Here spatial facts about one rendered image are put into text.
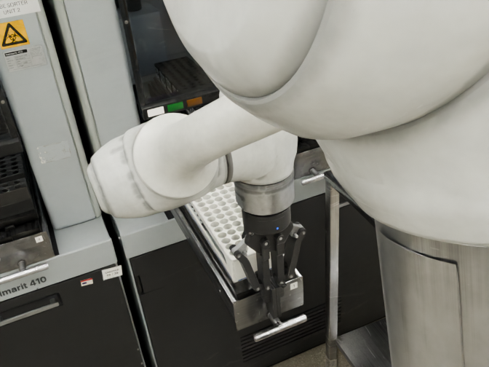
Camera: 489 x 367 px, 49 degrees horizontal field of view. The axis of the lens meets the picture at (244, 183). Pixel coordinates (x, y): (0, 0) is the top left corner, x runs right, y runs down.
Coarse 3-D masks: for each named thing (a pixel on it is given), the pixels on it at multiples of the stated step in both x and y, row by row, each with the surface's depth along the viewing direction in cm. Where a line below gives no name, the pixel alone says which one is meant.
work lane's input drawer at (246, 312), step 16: (176, 208) 117; (192, 224) 110; (192, 240) 109; (208, 256) 102; (208, 272) 104; (224, 272) 96; (256, 272) 95; (224, 288) 95; (240, 288) 93; (288, 288) 95; (240, 304) 92; (256, 304) 94; (288, 304) 98; (240, 320) 94; (256, 320) 96; (272, 320) 95; (288, 320) 94; (304, 320) 95; (256, 336) 92
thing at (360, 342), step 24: (336, 192) 122; (336, 216) 126; (336, 240) 130; (336, 264) 134; (336, 288) 139; (336, 312) 144; (336, 336) 149; (360, 336) 149; (384, 336) 148; (336, 360) 154; (360, 360) 142; (384, 360) 142
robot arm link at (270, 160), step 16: (256, 144) 69; (272, 144) 70; (288, 144) 72; (240, 160) 69; (256, 160) 70; (272, 160) 72; (288, 160) 74; (240, 176) 71; (256, 176) 73; (272, 176) 74; (288, 176) 76
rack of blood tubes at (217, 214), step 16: (224, 192) 111; (192, 208) 112; (208, 208) 105; (224, 208) 106; (240, 208) 104; (208, 224) 101; (224, 224) 100; (240, 224) 101; (208, 240) 104; (224, 240) 97; (240, 240) 96; (224, 256) 102; (240, 272) 94
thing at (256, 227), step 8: (288, 208) 80; (248, 216) 80; (256, 216) 79; (264, 216) 79; (272, 216) 79; (280, 216) 79; (288, 216) 81; (248, 224) 81; (256, 224) 80; (264, 224) 79; (272, 224) 79; (280, 224) 80; (288, 224) 82; (248, 232) 82; (256, 232) 81; (264, 232) 80; (272, 232) 80; (280, 232) 84; (288, 232) 85; (248, 240) 83; (256, 240) 83; (272, 240) 85; (256, 248) 84; (272, 248) 85
